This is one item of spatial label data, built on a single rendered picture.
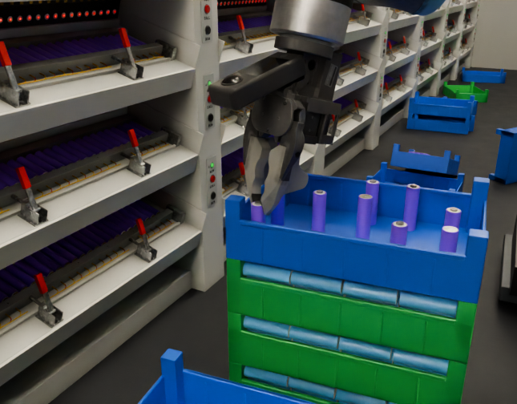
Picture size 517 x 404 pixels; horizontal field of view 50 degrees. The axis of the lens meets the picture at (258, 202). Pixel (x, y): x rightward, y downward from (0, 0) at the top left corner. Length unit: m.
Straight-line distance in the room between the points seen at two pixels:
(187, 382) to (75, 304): 0.43
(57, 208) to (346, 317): 0.54
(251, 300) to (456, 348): 0.25
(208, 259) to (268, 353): 0.66
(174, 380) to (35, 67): 0.56
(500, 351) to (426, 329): 0.64
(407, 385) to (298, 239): 0.22
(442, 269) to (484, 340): 0.71
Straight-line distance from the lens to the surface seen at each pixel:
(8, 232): 0.94
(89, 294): 1.11
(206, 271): 1.40
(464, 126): 3.00
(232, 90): 0.61
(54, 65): 1.03
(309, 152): 1.93
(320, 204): 0.74
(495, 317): 1.43
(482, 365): 1.27
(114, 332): 1.24
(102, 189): 1.07
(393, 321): 0.69
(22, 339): 1.03
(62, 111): 0.96
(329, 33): 0.66
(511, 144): 2.28
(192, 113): 1.26
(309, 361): 0.75
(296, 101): 0.66
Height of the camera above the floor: 0.73
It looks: 22 degrees down
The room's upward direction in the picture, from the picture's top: straight up
